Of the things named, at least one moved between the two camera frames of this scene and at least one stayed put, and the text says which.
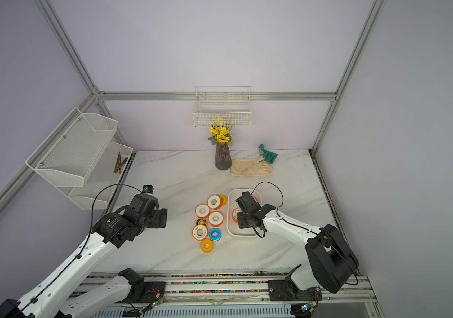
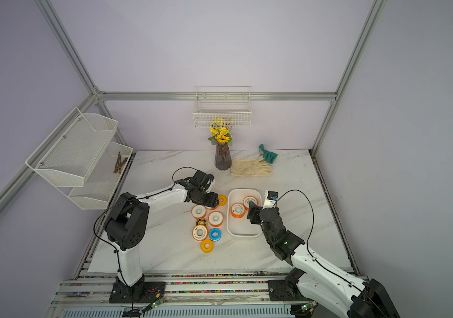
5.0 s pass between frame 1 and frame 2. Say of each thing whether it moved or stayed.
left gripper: moved
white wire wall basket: stayed
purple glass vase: stayed
